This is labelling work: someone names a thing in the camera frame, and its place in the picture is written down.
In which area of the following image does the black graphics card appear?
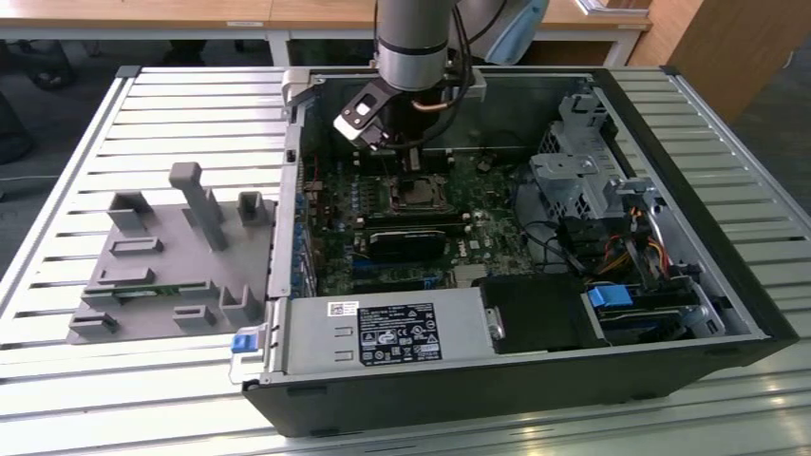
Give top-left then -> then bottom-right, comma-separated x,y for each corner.
365,229 -> 449,261

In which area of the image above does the silver metal drive cage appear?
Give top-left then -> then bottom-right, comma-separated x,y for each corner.
528,92 -> 666,224

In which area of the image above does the yellow wire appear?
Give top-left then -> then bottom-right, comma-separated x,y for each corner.
644,236 -> 672,273

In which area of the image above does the metal socket cover frame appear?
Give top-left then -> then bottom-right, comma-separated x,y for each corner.
386,173 -> 454,214

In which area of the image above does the green motherboard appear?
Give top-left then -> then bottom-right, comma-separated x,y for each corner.
295,146 -> 540,295

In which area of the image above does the orange wire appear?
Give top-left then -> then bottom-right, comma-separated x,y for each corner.
596,240 -> 633,276

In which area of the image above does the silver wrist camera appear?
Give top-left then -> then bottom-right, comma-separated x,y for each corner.
333,80 -> 397,153

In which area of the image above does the silver chipset heatsink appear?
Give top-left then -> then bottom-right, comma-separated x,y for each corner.
452,264 -> 489,289

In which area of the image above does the black open PC case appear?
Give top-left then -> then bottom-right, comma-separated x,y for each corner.
239,66 -> 800,439

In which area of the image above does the green RAM stick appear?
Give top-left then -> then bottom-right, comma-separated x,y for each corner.
113,283 -> 210,299

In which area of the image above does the wooden cabinet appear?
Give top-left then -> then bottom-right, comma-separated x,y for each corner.
625,0 -> 811,124

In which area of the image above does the grey parts rack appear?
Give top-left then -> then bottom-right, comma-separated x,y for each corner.
65,161 -> 279,347

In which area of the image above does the blue disk carrier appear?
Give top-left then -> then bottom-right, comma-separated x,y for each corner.
586,283 -> 634,313

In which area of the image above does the black mesh waste bin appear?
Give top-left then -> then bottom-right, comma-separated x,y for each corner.
0,40 -> 77,91

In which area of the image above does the wooden desk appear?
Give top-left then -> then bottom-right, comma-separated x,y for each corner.
0,0 -> 653,67

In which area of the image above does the black wire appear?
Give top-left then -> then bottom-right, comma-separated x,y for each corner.
522,219 -> 588,277

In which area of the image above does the silver power supply unit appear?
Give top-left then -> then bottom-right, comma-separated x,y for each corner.
277,287 -> 501,374

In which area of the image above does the black office chair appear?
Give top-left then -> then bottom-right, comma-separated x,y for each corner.
162,38 -> 210,67

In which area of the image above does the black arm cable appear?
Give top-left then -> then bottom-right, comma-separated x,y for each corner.
449,0 -> 477,113

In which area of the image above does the black plastic shroud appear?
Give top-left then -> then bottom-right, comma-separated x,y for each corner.
478,275 -> 606,355

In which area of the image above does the CPU socket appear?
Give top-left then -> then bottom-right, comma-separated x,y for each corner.
382,171 -> 457,215

